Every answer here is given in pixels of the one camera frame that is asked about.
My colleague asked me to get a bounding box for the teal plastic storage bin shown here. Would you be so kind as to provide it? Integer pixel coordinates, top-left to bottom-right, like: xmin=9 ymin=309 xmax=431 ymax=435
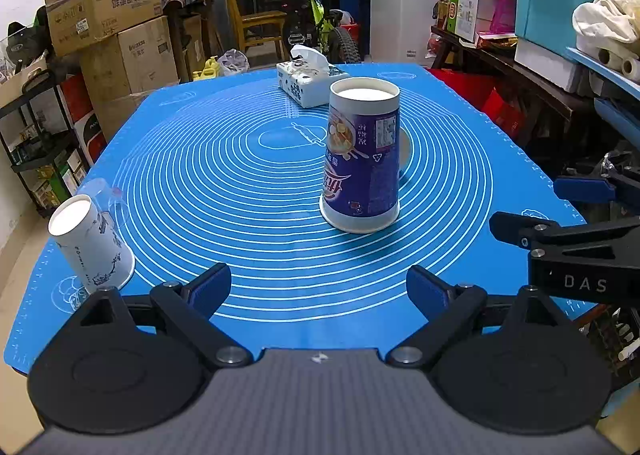
xmin=511 ymin=0 xmax=613 ymax=58

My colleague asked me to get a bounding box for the purple paper cup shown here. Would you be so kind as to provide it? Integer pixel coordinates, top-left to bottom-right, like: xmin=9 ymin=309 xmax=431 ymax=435
xmin=319 ymin=77 xmax=401 ymax=235

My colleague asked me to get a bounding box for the large plain cardboard box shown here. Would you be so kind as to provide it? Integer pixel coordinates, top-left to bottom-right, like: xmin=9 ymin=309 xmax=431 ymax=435
xmin=80 ymin=16 xmax=180 ymax=98

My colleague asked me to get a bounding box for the black metal shelf rack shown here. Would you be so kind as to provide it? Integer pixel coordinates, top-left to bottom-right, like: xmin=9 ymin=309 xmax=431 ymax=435
xmin=0 ymin=66 xmax=93 ymax=216

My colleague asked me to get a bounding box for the cream white cloth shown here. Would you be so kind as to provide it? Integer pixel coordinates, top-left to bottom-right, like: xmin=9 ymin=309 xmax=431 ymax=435
xmin=572 ymin=0 xmax=640 ymax=58

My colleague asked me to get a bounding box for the open printed cardboard box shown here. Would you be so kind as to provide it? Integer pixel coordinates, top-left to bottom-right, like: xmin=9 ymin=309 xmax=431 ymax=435
xmin=41 ymin=0 xmax=165 ymax=58

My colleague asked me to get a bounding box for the green and white carton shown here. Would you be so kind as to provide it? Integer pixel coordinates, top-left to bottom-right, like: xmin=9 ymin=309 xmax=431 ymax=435
xmin=446 ymin=0 xmax=496 ymax=43

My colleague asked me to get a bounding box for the wooden chair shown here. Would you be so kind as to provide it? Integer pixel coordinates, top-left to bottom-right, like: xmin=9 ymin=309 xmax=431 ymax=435
xmin=220 ymin=0 xmax=288 ymax=62

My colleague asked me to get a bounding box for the blue silicone baking mat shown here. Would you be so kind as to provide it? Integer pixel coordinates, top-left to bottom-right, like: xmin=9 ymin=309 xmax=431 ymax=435
xmin=4 ymin=63 xmax=598 ymax=376

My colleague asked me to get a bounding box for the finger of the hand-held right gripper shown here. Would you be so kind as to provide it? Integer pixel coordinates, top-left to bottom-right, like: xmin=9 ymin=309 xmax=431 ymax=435
xmin=489 ymin=211 xmax=640 ymax=252
xmin=552 ymin=150 xmax=640 ymax=216

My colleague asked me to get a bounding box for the clear glass cup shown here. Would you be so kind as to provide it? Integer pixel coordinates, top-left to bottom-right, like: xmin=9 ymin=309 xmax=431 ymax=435
xmin=75 ymin=178 xmax=132 ymax=231

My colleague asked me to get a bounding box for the yellow plastic jug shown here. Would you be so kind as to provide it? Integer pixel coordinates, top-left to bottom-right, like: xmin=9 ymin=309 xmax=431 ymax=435
xmin=192 ymin=56 xmax=223 ymax=82

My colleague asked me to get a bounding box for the black and green bicycle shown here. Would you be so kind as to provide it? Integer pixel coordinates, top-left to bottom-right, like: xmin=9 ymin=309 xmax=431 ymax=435
xmin=250 ymin=0 xmax=362 ymax=66

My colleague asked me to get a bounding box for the white foam box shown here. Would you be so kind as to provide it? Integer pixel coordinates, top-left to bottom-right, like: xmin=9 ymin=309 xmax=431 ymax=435
xmin=514 ymin=37 xmax=583 ymax=93

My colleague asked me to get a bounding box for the dark wooden side table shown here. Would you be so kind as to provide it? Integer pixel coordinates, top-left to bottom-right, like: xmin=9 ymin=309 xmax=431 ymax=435
xmin=431 ymin=26 xmax=596 ymax=136

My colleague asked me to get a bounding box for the white chest freezer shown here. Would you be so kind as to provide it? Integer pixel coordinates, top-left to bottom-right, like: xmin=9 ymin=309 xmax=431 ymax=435
xmin=370 ymin=0 xmax=443 ymax=66

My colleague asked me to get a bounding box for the white paper cup blue print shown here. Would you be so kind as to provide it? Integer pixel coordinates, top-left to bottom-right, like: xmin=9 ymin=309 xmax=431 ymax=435
xmin=48 ymin=195 xmax=136 ymax=294

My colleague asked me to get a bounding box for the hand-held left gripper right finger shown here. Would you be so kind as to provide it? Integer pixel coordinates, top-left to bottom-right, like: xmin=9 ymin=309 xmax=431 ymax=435
xmin=387 ymin=265 xmax=583 ymax=369

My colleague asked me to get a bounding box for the pink bag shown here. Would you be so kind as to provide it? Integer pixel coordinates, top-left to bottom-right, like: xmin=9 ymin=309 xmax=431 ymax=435
xmin=490 ymin=0 xmax=518 ymax=34

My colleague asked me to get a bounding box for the red and white carton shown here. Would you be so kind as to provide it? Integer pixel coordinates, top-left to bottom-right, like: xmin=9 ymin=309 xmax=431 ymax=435
xmin=60 ymin=72 xmax=108 ymax=166

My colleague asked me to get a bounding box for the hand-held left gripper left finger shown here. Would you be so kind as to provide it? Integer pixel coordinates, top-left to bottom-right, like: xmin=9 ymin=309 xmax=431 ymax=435
xmin=55 ymin=263 xmax=252 ymax=370

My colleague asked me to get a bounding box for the crumpled clear plastic bag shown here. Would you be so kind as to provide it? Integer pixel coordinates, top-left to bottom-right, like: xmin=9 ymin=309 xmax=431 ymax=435
xmin=217 ymin=49 xmax=250 ymax=76

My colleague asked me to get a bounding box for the white patterned tissue box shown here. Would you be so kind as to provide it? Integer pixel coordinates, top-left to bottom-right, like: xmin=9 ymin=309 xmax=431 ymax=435
xmin=276 ymin=45 xmax=351 ymax=108

